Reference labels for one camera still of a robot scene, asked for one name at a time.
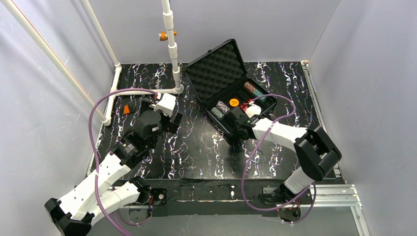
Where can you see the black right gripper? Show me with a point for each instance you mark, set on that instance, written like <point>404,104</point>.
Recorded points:
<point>235,116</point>

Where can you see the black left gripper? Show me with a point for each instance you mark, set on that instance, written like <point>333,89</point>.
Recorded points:
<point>175,120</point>

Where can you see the green blue poker chip stack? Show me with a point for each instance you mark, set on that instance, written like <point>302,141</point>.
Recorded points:
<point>217,113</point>

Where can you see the black foam-lined poker case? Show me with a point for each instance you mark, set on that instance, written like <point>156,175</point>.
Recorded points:
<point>220,74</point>

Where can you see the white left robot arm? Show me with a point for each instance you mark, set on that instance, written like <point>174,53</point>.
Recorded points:
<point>75,213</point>

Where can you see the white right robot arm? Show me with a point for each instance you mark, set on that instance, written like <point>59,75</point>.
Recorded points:
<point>316,152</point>

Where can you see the orange hex key set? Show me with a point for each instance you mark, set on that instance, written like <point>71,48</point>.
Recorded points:
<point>127,109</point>

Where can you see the red dice in case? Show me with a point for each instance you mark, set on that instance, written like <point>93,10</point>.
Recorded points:
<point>243,106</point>

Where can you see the orange dealer button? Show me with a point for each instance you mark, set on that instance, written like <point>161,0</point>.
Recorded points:
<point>234,102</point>

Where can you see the brown teal chip stack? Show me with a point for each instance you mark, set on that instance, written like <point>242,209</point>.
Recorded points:
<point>249,87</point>

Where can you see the clear plastic disc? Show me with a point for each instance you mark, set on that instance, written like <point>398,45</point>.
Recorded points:
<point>257,157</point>

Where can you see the orange clamp on pipe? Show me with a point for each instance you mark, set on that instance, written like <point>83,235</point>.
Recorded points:
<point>163,36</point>

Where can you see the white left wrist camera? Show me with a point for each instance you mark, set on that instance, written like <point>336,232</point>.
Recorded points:
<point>165,103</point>

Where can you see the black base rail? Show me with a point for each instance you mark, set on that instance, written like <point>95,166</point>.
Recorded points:
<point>187,196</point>

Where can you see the white PVC pipe frame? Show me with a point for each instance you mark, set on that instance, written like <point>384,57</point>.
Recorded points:
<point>106,116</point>

